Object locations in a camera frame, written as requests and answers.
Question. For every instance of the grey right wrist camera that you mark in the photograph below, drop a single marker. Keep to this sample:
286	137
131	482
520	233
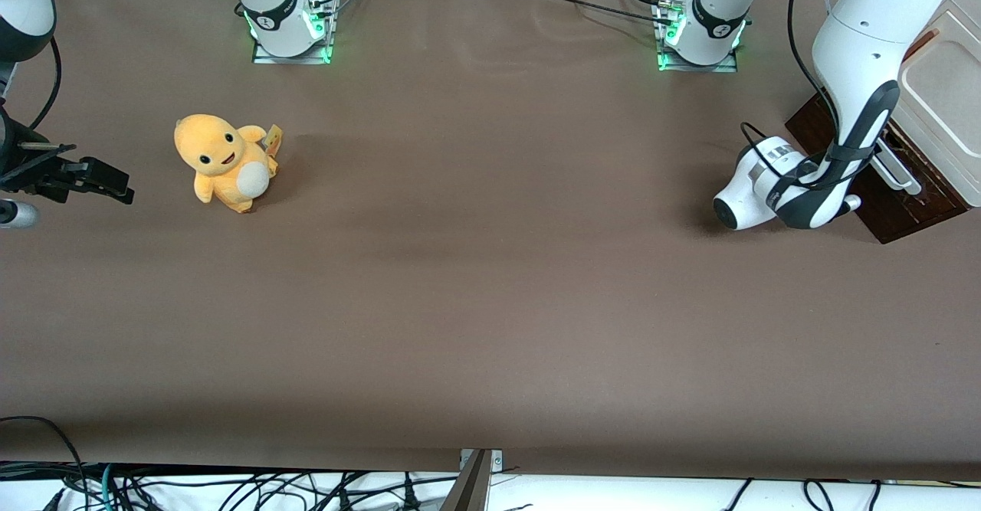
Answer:
17	214

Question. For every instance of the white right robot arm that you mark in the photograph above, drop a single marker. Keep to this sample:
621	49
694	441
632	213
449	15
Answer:
276	5

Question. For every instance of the metal table edge bracket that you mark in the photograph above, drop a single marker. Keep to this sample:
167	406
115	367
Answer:
497	461

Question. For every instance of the dark support beam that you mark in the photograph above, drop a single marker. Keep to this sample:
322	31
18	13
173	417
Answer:
469	492

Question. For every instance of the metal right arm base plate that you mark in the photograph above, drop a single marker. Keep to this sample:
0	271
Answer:
291	60

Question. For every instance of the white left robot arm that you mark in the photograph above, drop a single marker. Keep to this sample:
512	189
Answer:
866	36

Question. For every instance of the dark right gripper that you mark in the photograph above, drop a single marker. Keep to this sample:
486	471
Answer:
17	165

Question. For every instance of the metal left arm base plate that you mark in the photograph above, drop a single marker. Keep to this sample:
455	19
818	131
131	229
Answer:
697	68

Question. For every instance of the yellow plush toy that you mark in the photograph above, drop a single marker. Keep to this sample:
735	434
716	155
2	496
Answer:
222	162

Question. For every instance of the dark wooden base board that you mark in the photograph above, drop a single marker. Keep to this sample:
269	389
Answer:
897	216

